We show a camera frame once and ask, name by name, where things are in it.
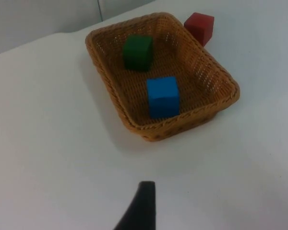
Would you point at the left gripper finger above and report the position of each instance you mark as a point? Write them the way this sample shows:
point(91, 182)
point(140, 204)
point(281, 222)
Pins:
point(141, 210)

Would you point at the blue cube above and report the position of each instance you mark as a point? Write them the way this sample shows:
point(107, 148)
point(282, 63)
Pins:
point(163, 97)

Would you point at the green cube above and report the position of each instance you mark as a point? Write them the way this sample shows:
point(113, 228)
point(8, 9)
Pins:
point(137, 53)

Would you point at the pale brown wicker basket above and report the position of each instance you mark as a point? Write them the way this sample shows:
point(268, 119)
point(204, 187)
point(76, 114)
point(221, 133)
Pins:
point(196, 72)

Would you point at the red cube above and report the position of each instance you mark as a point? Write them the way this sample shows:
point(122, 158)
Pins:
point(201, 26)

